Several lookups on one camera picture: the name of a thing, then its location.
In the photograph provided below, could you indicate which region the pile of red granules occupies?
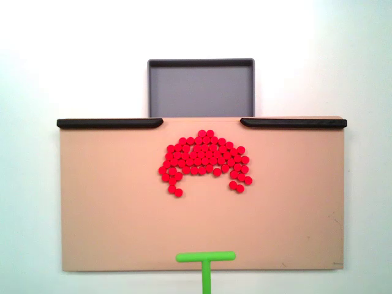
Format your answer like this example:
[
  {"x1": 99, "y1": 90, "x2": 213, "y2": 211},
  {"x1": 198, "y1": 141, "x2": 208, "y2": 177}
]
[{"x1": 158, "y1": 129, "x2": 254, "y2": 198}]

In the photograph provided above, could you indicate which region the green T-shaped pusher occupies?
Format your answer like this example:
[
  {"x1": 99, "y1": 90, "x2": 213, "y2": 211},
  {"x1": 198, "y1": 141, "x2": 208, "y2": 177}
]
[{"x1": 175, "y1": 251, "x2": 237, "y2": 294}]

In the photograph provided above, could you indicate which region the grey container tray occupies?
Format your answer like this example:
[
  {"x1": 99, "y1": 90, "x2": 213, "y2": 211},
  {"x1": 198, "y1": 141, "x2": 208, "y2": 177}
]
[{"x1": 146, "y1": 58, "x2": 256, "y2": 118}]

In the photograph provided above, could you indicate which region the beige flat board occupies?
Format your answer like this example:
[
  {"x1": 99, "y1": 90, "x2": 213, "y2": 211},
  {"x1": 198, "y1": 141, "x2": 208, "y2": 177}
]
[{"x1": 58, "y1": 115, "x2": 349, "y2": 273}]

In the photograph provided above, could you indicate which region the black edge rail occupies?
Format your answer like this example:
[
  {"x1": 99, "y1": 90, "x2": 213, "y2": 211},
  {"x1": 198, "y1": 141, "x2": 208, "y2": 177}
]
[
  {"x1": 239, "y1": 118, "x2": 348, "y2": 129},
  {"x1": 56, "y1": 118, "x2": 164, "y2": 130}
]

